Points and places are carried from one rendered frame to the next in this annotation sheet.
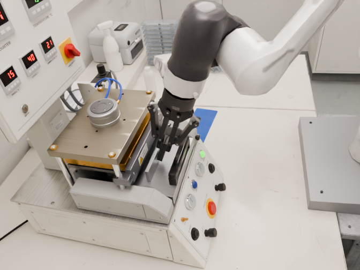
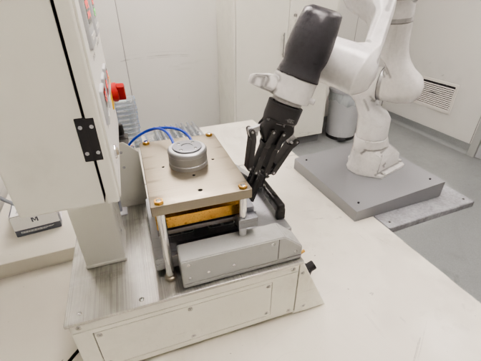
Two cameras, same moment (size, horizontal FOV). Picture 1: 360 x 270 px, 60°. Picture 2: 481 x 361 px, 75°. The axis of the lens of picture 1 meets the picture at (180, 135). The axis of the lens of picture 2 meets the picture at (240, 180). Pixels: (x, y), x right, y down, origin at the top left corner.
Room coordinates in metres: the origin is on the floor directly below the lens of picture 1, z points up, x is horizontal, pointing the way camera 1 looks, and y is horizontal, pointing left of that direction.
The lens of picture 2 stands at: (0.13, 0.46, 1.42)
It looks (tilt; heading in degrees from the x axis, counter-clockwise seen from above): 31 degrees down; 321
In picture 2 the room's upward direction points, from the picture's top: straight up
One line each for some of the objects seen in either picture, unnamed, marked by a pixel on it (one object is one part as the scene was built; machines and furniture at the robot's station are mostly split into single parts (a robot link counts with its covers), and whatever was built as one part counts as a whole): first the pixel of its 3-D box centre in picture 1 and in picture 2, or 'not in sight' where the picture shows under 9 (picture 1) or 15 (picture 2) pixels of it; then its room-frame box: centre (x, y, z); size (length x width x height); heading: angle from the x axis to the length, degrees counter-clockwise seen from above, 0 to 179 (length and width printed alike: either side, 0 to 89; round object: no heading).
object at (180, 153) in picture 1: (179, 159); (268, 194); (0.58, 0.01, 0.99); 0.15 x 0.02 x 0.04; 160
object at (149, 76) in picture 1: (149, 81); not in sight; (1.29, 0.11, 0.82); 0.05 x 0.05 x 0.14
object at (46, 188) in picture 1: (111, 165); (180, 233); (0.66, 0.21, 0.93); 0.46 x 0.35 x 0.01; 70
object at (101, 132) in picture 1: (100, 120); (172, 171); (0.67, 0.21, 1.08); 0.31 x 0.24 x 0.13; 160
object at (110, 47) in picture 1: (111, 46); not in sight; (1.51, 0.29, 0.92); 0.09 x 0.08 x 0.25; 122
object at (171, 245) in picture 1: (132, 182); (199, 253); (0.66, 0.17, 0.84); 0.53 x 0.37 x 0.17; 70
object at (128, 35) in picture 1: (117, 42); not in sight; (1.66, 0.28, 0.88); 0.25 x 0.20 x 0.17; 67
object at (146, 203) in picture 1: (121, 200); (242, 251); (0.49, 0.17, 0.97); 0.25 x 0.05 x 0.07; 70
